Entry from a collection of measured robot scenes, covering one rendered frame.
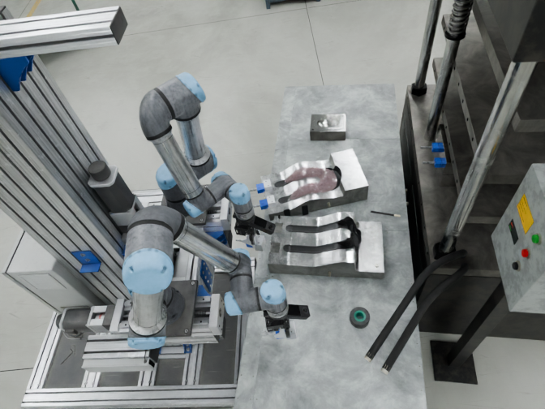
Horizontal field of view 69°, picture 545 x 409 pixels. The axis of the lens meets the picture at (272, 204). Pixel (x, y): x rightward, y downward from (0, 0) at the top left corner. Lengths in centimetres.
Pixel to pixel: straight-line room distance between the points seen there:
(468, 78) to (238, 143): 215
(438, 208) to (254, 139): 196
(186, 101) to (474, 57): 133
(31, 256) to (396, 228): 155
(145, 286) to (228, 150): 262
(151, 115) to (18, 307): 229
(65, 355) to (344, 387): 171
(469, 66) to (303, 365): 147
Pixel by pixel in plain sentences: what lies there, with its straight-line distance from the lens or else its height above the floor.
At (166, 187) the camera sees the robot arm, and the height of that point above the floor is 123.
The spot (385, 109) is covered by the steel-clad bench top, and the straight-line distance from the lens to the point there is 256.
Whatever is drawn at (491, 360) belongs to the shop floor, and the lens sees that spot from 268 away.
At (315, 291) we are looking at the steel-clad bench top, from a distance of 179.
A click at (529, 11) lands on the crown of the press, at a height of 193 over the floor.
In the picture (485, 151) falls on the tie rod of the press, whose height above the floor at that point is 146.
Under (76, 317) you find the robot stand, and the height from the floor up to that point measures 99.
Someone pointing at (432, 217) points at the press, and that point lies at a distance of 207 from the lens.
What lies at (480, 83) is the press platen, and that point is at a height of 129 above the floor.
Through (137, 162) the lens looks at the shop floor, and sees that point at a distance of 377.
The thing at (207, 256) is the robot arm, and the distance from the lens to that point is 123.
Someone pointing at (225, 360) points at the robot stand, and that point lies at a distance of 237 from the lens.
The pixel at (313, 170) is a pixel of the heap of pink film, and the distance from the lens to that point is 206.
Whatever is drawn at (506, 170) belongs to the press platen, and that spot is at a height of 129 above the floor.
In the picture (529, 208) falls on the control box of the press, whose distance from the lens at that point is 142.
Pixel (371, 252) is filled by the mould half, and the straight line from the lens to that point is 182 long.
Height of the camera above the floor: 243
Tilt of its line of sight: 52 degrees down
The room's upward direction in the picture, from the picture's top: 11 degrees counter-clockwise
